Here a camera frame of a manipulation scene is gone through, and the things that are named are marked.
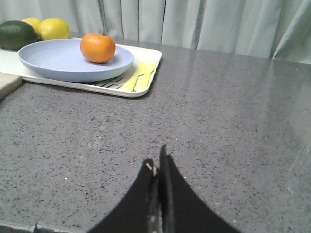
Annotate dark green lime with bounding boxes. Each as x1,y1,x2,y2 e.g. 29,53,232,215
0,20,39,50

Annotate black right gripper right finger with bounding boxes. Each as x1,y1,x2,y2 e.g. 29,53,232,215
159,145,238,233

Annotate cream serving tray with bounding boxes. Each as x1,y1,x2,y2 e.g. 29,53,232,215
0,44,162,98

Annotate grey curtain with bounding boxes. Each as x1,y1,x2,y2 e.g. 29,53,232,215
0,0,311,64

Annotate yellow lemon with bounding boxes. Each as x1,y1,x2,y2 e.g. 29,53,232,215
38,18,70,40
22,17,42,40

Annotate light blue plate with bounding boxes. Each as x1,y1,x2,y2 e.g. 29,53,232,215
18,39,134,82

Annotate wooden cutting board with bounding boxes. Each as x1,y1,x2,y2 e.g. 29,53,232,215
0,73,23,100

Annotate orange fruit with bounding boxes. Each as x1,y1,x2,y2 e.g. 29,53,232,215
80,33,116,63

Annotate yellow plastic spoon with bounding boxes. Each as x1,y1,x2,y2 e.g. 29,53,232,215
134,63,156,92

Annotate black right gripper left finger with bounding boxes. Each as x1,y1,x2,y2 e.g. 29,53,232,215
89,159,160,233

